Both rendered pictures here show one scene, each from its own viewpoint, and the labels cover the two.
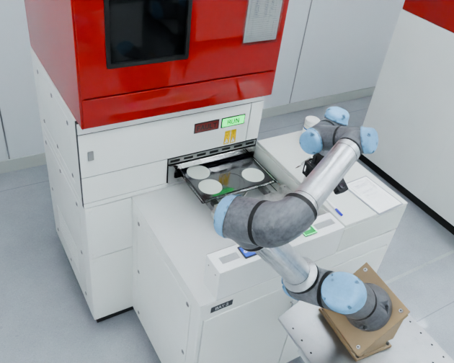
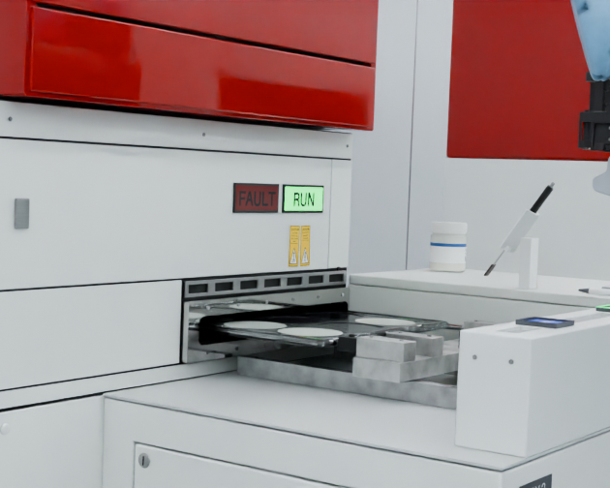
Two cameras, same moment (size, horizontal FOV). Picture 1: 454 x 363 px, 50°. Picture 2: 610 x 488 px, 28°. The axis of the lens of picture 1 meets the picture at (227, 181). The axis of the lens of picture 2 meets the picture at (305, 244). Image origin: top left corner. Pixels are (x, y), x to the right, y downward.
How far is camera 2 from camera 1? 1.24 m
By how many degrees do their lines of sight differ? 39
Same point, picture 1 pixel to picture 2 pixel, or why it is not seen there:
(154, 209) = (189, 399)
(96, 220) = (17, 468)
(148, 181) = (140, 344)
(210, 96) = (274, 90)
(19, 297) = not seen: outside the picture
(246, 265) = (568, 338)
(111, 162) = (64, 252)
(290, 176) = (481, 293)
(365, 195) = not seen: outside the picture
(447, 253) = not seen: outside the picture
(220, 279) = (532, 365)
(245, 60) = (327, 17)
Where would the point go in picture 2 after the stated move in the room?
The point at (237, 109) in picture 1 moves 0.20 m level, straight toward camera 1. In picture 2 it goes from (308, 167) to (350, 167)
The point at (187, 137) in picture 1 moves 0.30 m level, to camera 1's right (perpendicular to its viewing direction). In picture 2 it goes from (220, 222) to (395, 226)
